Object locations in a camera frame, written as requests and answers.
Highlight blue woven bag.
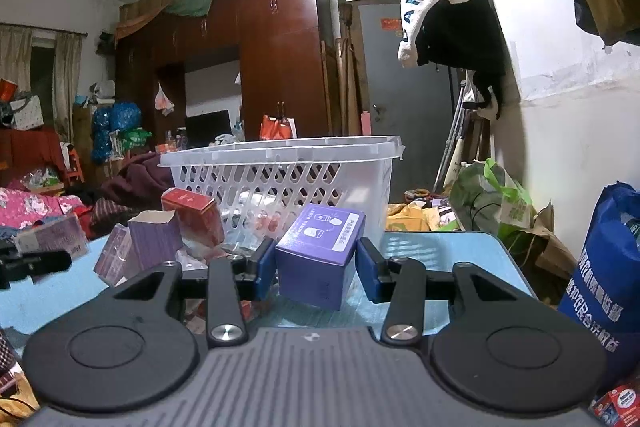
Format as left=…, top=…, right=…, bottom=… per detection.
left=557, top=182, right=640, bottom=358

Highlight pink floral blanket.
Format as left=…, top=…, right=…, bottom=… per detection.
left=0, top=187, right=87, bottom=229

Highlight grey door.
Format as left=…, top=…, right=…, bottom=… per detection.
left=345, top=0, right=458, bottom=204

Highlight brown wooden wardrobe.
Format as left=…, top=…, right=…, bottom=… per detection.
left=115, top=0, right=333, bottom=148

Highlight red stool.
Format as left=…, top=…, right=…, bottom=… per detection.
left=62, top=144, right=86, bottom=186

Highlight green shopping bag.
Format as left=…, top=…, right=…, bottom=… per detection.
left=450, top=158, right=536, bottom=244

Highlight black monitor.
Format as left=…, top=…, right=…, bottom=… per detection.
left=185, top=109, right=233, bottom=150

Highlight small red box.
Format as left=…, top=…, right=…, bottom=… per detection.
left=590, top=379, right=640, bottom=427

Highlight maroon blanket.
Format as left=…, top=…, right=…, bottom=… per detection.
left=100, top=152, right=176, bottom=214

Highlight purple striped box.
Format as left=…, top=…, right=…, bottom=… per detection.
left=93, top=223, right=133, bottom=290
left=12, top=213, right=90, bottom=260
left=127, top=210, right=184, bottom=280

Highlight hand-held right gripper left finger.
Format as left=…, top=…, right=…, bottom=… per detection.
left=107, top=237, right=277, bottom=349

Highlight beige curtains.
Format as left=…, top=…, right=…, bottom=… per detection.
left=0, top=24, right=83, bottom=144

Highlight purple box with white print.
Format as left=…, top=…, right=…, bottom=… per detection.
left=275, top=205, right=367, bottom=311

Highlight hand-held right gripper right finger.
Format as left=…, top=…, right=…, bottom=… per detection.
left=355, top=237, right=551, bottom=349

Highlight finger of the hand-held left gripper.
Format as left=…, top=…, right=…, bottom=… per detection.
left=0, top=249, right=72, bottom=289

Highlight blue plastic bag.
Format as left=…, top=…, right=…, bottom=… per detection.
left=91, top=103, right=143, bottom=165

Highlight orange and white shopping bag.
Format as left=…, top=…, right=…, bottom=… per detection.
left=260, top=114, right=297, bottom=141

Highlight white and pink plastic bag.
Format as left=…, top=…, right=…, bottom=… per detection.
left=154, top=82, right=176, bottom=114

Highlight patterned gift bag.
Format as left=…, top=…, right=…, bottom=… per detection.
left=10, top=94, right=46, bottom=131

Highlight wooden planks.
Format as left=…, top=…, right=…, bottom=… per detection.
left=320, top=0, right=372, bottom=138

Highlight brown paper bag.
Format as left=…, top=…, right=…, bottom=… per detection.
left=500, top=202, right=578, bottom=305

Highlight yellow cloth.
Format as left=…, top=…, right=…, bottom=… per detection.
left=387, top=202, right=437, bottom=233

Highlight white plastic basket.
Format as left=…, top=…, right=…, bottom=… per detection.
left=158, top=136, right=405, bottom=258

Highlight metal crutches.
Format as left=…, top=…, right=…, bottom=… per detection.
left=432, top=77, right=482, bottom=194

